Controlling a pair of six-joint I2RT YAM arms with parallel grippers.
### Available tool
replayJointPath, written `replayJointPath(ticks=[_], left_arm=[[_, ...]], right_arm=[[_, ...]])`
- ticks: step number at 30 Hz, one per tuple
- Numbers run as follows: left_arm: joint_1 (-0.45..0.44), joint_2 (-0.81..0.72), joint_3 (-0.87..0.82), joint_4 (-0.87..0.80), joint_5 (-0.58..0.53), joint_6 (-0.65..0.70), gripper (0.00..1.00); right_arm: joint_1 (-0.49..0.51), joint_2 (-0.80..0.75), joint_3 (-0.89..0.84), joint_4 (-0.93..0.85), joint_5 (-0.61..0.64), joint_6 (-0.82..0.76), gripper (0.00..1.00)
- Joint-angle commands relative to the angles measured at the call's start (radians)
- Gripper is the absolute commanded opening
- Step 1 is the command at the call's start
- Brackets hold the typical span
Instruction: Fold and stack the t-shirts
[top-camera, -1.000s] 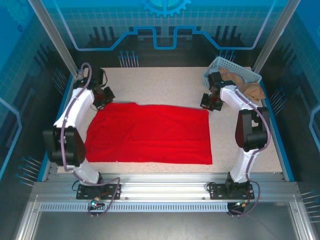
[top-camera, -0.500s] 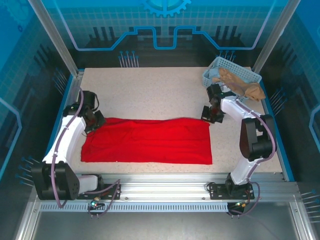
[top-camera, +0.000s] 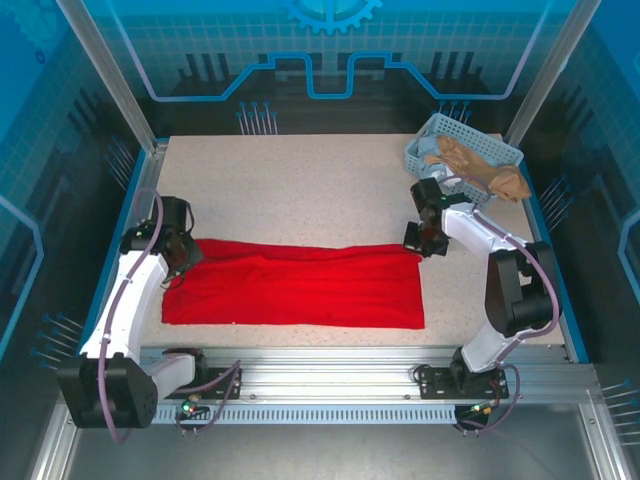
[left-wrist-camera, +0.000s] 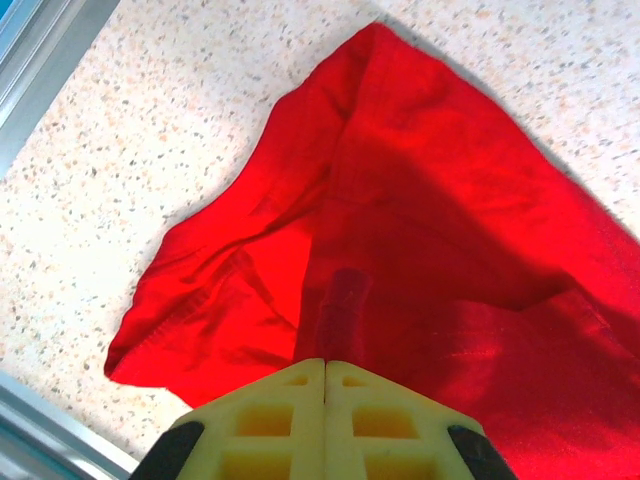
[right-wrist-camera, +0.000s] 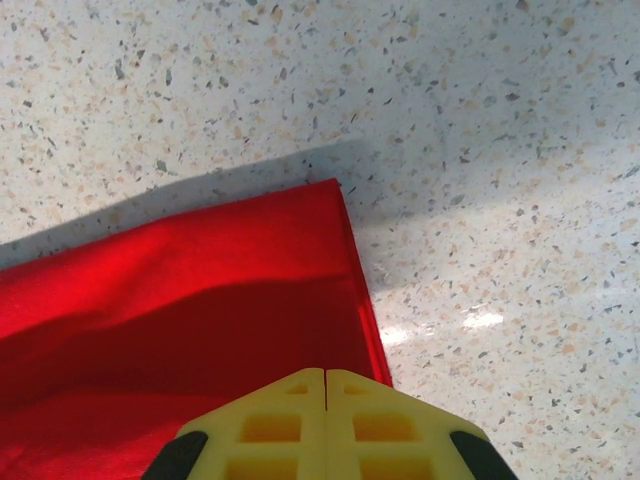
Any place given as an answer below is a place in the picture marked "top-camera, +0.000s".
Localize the small connector with green light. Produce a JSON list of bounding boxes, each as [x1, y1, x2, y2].
[[180, 394, 211, 420]]

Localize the light blue plastic basket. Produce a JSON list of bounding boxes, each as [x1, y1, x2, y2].
[[403, 112, 525, 209]]

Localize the tan t-shirt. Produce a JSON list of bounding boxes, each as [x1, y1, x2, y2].
[[434, 133, 532, 204]]

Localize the blue table edge strip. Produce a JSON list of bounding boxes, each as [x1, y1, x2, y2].
[[512, 144, 589, 364]]

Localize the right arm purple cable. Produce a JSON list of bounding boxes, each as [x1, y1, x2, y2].
[[439, 173, 560, 374]]

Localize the slotted grey cable duct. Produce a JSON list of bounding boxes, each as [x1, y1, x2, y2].
[[149, 405, 459, 426]]

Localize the aluminium mounting rail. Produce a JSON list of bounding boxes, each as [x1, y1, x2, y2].
[[64, 344, 601, 401]]

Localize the aluminium lower frame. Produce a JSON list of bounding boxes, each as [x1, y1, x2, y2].
[[27, 389, 640, 480]]

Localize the light blue t-shirt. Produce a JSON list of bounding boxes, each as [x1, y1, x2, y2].
[[410, 134, 469, 190]]

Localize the red bear print t-shirt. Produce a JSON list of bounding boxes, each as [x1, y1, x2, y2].
[[160, 238, 427, 331]]

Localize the aluminium frame post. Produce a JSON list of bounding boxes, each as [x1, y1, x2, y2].
[[503, 0, 601, 151], [54, 0, 169, 156]]

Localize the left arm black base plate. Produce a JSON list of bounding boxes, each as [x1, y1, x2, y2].
[[159, 367, 245, 400]]

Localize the small connector with orange plug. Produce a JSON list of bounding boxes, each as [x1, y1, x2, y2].
[[457, 399, 501, 421]]

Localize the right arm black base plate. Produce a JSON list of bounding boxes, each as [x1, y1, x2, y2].
[[418, 367, 510, 400]]

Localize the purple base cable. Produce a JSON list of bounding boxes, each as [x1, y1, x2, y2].
[[174, 358, 245, 439], [454, 367, 524, 436]]

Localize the grey metal bottom panel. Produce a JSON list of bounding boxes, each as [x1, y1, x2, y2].
[[64, 423, 601, 480]]

